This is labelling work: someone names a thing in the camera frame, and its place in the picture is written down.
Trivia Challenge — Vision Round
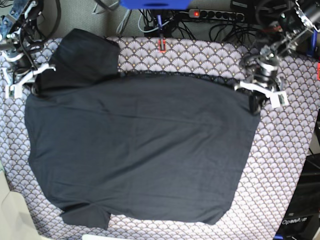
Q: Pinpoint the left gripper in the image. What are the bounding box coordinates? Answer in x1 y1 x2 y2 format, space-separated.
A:
234 77 288 116

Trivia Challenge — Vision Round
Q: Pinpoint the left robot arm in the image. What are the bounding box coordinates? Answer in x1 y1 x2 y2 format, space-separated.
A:
234 0 320 116

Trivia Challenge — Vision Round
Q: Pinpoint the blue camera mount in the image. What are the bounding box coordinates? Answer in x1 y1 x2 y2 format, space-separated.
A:
119 0 191 10

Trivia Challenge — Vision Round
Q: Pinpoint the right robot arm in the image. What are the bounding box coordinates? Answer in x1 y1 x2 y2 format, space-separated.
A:
0 0 62 99

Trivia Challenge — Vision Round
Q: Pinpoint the fan patterned table cloth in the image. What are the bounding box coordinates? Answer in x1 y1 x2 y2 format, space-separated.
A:
0 37 320 240

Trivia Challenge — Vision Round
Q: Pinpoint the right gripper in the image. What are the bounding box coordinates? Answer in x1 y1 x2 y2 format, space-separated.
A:
4 63 56 98

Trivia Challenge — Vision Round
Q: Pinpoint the red black table clamp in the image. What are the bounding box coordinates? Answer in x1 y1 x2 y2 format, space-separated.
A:
158 33 166 53

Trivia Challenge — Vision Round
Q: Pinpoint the black cable bundle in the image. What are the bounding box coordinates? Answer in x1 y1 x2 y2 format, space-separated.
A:
92 0 263 43

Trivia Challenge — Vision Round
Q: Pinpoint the dark navy T-shirt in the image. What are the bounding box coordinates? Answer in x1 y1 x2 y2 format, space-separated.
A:
24 29 260 228

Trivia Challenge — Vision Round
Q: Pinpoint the white power strip red switch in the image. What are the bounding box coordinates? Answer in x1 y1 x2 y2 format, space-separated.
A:
187 9 245 22

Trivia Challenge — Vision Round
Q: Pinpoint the black OpenArm box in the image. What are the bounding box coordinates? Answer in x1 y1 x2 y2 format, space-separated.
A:
273 154 320 240

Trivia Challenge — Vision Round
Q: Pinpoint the red clamp right edge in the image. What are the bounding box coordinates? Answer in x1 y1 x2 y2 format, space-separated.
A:
317 62 320 80

